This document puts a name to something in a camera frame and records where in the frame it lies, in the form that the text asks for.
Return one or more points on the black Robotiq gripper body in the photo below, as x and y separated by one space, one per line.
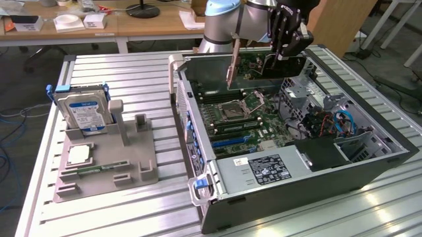
297 7

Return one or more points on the graphics card with metal bracket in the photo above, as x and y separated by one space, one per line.
249 64

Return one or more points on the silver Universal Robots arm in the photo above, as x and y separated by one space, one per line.
224 24

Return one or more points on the wooden cabinet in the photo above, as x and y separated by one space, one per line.
339 24

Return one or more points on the black power adapter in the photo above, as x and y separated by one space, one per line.
363 53

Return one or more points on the perforated metal disk bay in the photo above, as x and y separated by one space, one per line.
296 108

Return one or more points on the white paper stack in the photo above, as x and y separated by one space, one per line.
191 21

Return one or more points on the metal socket cover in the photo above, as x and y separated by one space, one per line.
255 101

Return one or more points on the CPU socket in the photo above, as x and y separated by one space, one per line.
232 111

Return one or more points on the green motherboard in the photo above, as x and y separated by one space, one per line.
269 123

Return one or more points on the wooden desk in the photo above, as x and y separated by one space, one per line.
164 27
49 35

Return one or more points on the black floor stand base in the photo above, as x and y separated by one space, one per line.
400 86

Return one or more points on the black labelled RAM stick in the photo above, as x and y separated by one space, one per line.
236 126

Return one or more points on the black round lamp base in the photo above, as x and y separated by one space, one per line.
141 12

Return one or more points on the silver chipset heat sink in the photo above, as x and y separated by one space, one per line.
268 145

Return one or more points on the black plastic shroud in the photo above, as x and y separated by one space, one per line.
319 153

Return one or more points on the grey hinged disk bay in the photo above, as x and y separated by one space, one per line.
355 148

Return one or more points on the long blue expansion slot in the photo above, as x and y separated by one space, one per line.
227 142

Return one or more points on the red packet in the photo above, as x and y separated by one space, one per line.
105 8

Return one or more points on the white labelled box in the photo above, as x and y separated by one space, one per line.
94 22

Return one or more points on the grey plastic bag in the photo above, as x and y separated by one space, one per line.
88 5

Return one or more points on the black open PC case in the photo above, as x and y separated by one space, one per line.
296 187

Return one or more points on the grey power supply unit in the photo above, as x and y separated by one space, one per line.
229 177

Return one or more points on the white square dish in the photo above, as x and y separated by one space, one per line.
68 26

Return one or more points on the blue case latch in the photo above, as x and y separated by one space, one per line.
199 184

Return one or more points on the hard disk in blue caddy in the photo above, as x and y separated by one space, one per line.
85 111

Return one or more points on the grey cup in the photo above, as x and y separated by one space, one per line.
48 2

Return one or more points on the grey plastic parts rack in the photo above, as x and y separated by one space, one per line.
108 158

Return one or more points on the black chair base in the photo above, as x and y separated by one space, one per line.
32 55

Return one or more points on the black and white box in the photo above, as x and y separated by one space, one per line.
28 26

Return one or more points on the green RAM stick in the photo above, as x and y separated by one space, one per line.
98 169

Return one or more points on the silver CPU chip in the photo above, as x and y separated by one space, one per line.
80 155

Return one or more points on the small orange box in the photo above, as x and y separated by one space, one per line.
9 26

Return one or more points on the white table frame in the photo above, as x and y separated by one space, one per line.
395 24

